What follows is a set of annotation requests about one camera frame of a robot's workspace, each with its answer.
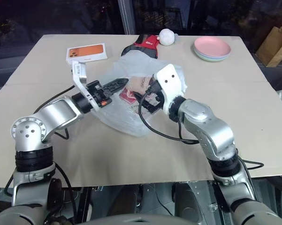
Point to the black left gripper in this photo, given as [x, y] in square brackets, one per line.
[97, 92]

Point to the green plastic plate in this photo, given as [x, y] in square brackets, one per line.
[197, 53]

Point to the brown paper shopping bag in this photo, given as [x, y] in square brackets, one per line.
[273, 50]

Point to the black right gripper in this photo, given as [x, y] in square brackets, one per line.
[156, 97]

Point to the grey metal window post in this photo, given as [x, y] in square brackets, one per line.
[129, 16]

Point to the red black fabric pouch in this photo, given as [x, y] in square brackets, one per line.
[146, 43]

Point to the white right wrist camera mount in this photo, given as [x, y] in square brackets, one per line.
[169, 77]

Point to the transparent plastic bag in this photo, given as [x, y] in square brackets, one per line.
[122, 122]

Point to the white plush ball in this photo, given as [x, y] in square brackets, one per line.
[166, 37]

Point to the blue plastic plate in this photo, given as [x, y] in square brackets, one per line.
[210, 60]

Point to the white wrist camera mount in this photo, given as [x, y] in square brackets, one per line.
[169, 77]
[78, 70]

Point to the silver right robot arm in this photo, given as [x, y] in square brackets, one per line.
[213, 131]

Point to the pink plastic plate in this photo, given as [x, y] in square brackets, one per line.
[212, 44]

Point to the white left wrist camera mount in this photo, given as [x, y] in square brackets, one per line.
[78, 70]

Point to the grey robot torso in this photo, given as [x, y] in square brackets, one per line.
[140, 220]

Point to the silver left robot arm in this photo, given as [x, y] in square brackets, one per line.
[58, 110]

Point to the orange white phone box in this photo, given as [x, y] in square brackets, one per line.
[89, 52]

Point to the red white snack packet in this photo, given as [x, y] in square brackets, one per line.
[127, 95]

